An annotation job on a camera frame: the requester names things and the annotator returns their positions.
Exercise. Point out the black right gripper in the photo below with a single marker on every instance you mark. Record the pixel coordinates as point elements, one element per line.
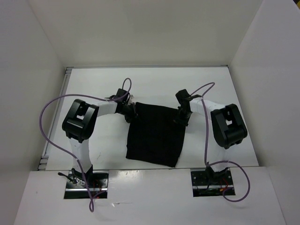
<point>180,121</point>

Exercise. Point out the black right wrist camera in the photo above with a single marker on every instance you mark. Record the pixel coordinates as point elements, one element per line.
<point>182,95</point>

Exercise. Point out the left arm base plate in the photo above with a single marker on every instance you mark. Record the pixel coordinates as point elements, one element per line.
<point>76,189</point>

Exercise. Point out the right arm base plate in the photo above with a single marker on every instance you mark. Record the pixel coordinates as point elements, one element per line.
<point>207,183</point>

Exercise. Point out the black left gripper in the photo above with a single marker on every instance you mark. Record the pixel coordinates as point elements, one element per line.
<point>131,118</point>

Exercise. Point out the black skirt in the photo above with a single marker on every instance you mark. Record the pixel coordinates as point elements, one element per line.
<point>154,137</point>

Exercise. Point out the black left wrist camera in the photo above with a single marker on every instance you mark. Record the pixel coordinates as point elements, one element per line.
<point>121,95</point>

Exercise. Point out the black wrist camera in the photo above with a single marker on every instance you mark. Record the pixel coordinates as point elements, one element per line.
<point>182,95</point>
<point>121,95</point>

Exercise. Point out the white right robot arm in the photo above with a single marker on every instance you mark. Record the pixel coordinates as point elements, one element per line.
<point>227,125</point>

